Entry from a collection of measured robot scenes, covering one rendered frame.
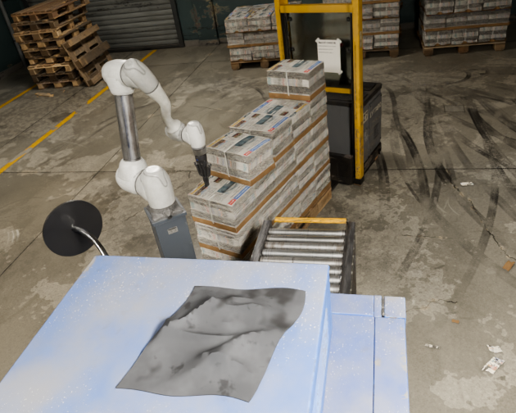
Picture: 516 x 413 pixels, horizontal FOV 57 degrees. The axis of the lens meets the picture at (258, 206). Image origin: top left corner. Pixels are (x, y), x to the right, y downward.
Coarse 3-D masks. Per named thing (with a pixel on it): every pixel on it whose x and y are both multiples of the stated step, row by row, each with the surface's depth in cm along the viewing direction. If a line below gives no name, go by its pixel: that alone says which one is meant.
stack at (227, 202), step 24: (312, 144) 388; (288, 168) 361; (312, 168) 398; (192, 192) 324; (216, 192) 320; (240, 192) 316; (264, 192) 336; (288, 192) 367; (312, 192) 406; (216, 216) 318; (240, 216) 316; (264, 216) 342; (288, 216) 376; (312, 216) 416; (216, 240) 332; (240, 240) 321
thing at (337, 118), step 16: (336, 96) 442; (368, 96) 434; (336, 112) 441; (368, 112) 443; (336, 128) 450; (368, 128) 451; (336, 144) 460; (352, 144) 450; (368, 144) 461; (368, 160) 464
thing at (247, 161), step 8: (256, 136) 330; (248, 144) 320; (256, 144) 319; (264, 144) 318; (272, 144) 326; (232, 152) 313; (240, 152) 311; (248, 152) 310; (256, 152) 314; (264, 152) 321; (272, 152) 329; (232, 160) 317; (240, 160) 312; (248, 160) 308; (256, 160) 317; (264, 160) 324; (272, 160) 331; (232, 168) 320; (240, 168) 315; (248, 168) 312; (256, 168) 319; (264, 168) 326; (240, 176) 319; (248, 176) 314
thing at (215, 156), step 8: (224, 136) 336; (232, 136) 335; (240, 136) 333; (216, 144) 326; (224, 144) 326; (208, 152) 328; (216, 152) 323; (208, 160) 332; (216, 160) 326; (216, 168) 330
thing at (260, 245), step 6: (264, 222) 288; (270, 222) 287; (264, 228) 283; (264, 234) 278; (258, 240) 274; (264, 240) 273; (258, 246) 270; (264, 246) 271; (258, 252) 265; (252, 258) 261; (258, 258) 260
